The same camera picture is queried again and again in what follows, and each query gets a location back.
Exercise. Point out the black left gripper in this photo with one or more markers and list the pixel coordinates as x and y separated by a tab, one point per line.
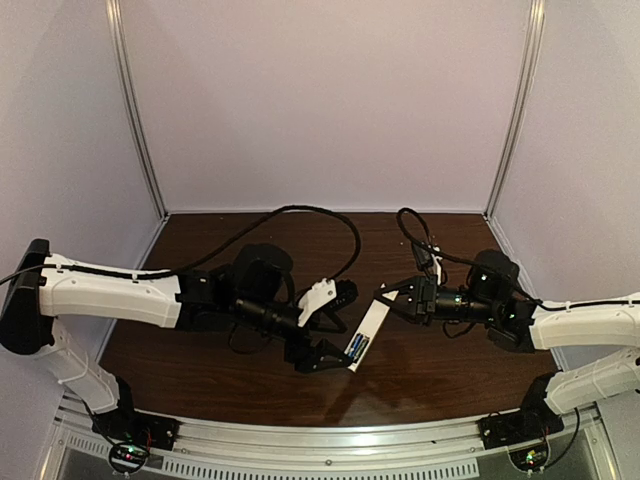
304	342

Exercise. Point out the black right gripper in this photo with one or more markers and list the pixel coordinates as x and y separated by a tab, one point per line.
426	296

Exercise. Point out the blue AAA battery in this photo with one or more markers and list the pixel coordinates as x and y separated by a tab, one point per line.
354	344

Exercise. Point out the white remote control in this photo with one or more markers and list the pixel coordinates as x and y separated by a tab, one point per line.
369	326

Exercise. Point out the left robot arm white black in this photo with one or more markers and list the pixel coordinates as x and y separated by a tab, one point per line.
255	291

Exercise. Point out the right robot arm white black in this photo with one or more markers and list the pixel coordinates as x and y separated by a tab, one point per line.
518	323

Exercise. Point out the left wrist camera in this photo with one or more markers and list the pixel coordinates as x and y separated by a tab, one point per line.
327	294

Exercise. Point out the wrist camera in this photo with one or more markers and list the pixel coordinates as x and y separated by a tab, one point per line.
427	262
327	294

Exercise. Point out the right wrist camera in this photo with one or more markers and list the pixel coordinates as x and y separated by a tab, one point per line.
427	262

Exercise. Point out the front aluminium rail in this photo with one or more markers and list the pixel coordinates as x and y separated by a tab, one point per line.
451	449

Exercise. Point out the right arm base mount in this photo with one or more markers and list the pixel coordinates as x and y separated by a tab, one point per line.
524	433

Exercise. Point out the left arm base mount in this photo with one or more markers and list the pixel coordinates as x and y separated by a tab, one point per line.
133	437

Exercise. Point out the right aluminium frame post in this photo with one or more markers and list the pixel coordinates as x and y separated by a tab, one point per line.
530	58

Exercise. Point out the aluminium frame post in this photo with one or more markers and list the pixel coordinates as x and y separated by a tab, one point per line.
530	58
116	26

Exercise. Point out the left aluminium frame post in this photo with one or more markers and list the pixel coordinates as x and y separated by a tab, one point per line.
116	26

